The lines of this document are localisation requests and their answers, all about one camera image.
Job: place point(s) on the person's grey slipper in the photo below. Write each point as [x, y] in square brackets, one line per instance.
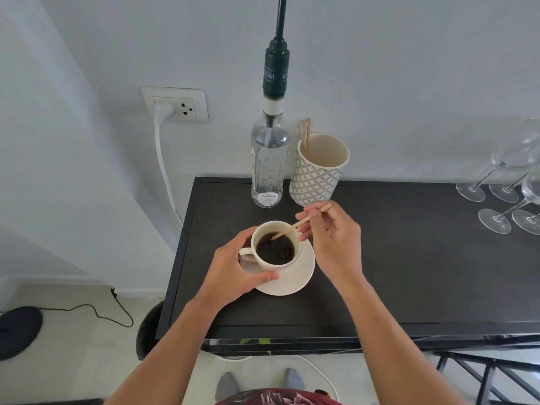
[228, 385]
[294, 377]

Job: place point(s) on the person's right middle finger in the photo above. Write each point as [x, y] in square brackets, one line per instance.
[307, 234]

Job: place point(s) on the black round floor base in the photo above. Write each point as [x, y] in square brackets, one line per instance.
[19, 331]

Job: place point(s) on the person's left hand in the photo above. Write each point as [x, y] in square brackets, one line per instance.
[223, 274]

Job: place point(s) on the wooden stir stick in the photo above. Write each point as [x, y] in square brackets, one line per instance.
[295, 226]
[308, 132]
[302, 141]

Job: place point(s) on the person's grey left slipper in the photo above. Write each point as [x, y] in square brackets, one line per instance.
[228, 385]

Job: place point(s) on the person's right thumb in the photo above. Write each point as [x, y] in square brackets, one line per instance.
[321, 218]

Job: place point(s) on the person's right hand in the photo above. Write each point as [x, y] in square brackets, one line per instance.
[339, 244]

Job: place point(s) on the person's maroon patterned clothing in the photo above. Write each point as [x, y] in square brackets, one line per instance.
[278, 398]

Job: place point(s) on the white wall socket plate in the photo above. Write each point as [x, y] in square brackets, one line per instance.
[192, 107]

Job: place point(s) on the white saucer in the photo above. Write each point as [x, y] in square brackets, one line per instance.
[295, 283]

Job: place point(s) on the black coffee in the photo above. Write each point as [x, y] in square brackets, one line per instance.
[276, 250]

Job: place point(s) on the person's grey right slipper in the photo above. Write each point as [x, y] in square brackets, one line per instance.
[294, 377]

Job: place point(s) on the person's left forearm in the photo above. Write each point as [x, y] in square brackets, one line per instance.
[168, 354]

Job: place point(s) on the clear glass bottle with pump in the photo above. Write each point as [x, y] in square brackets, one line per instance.
[270, 164]

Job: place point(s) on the white coffee cup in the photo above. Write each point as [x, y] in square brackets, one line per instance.
[292, 265]

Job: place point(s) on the white power plug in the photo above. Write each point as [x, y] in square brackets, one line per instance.
[163, 111]

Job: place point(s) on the patterned grey white holder cup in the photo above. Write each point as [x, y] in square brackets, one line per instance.
[314, 183]

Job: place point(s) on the person's left thumb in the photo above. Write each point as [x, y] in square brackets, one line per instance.
[261, 279]

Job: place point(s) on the black metal frame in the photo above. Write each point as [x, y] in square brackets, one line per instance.
[489, 371]

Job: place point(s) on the dark round bin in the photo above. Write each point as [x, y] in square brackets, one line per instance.
[149, 333]

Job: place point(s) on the clear wine glass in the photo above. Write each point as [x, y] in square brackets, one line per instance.
[504, 193]
[514, 147]
[527, 223]
[494, 222]

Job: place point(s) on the person's right forearm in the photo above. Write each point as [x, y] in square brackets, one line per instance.
[392, 345]

